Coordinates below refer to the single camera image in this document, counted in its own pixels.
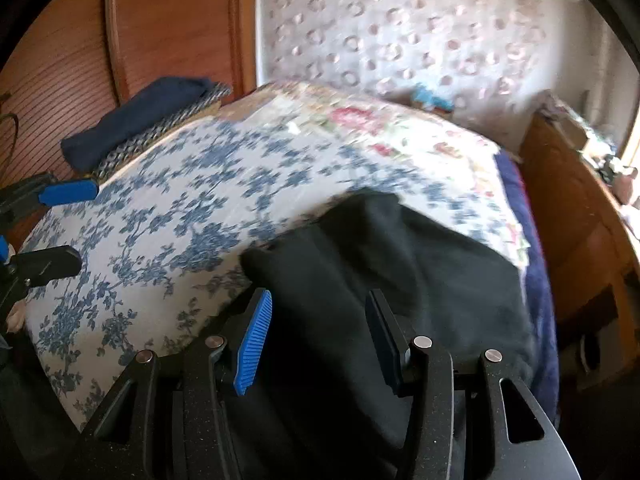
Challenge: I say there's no black t-shirt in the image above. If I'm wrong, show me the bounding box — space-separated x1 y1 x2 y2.
227 187 536 480

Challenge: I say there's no blue floral bed sheet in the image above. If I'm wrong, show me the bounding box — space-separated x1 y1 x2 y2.
22 121 523 433

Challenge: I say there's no pile of small desk items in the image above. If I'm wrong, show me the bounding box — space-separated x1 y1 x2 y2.
542 89 640 203

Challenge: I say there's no person's left hand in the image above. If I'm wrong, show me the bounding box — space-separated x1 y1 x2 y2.
6 301 27 332

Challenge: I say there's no dark blue blanket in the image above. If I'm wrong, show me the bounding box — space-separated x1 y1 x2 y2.
492 152 561 418

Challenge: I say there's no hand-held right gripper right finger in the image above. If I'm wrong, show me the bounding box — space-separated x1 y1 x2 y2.
365 290 583 480

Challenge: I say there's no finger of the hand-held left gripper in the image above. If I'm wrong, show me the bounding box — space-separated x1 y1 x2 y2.
9 245 83 287
0 174 99 217

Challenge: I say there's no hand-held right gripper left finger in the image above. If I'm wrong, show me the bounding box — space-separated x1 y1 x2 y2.
60 287 273 480

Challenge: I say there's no light blue small item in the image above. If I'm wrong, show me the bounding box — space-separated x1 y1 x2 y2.
410 85 456 113

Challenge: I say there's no wooden wardrobe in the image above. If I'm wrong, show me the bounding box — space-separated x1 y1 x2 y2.
0 0 258 243

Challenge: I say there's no wooden bedside desk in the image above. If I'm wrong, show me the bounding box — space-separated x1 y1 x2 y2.
519 109 640 393

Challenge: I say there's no grey patterned knit cloth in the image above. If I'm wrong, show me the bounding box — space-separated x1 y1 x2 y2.
92 84 232 180

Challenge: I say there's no navy cloth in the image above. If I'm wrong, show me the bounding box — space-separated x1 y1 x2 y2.
61 76 218 171

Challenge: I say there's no dark cable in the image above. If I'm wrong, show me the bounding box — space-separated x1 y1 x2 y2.
0 91 21 183

